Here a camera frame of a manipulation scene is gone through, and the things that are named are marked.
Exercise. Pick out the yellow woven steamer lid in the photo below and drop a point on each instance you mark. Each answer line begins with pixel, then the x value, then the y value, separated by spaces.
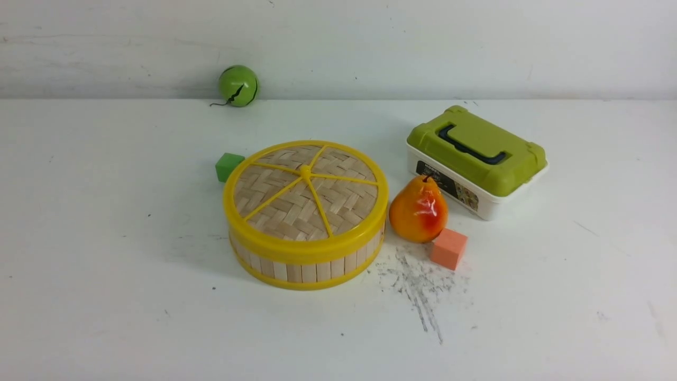
pixel 307 202

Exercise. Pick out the yellow bamboo steamer basket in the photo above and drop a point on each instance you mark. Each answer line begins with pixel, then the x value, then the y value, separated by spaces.
pixel 318 275

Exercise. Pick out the orange yellow toy pear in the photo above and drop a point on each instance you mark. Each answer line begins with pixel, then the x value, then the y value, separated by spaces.
pixel 419 211

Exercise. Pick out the green foam cube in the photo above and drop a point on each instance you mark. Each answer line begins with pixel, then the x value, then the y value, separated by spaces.
pixel 226 165

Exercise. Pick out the salmon pink foam cube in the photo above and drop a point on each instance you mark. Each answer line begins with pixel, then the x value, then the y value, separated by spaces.
pixel 448 249

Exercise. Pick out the green round toy fruit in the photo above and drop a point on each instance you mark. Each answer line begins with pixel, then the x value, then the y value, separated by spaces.
pixel 238 85

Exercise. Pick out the green lidded white box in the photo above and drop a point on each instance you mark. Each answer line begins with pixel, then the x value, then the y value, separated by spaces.
pixel 476 163

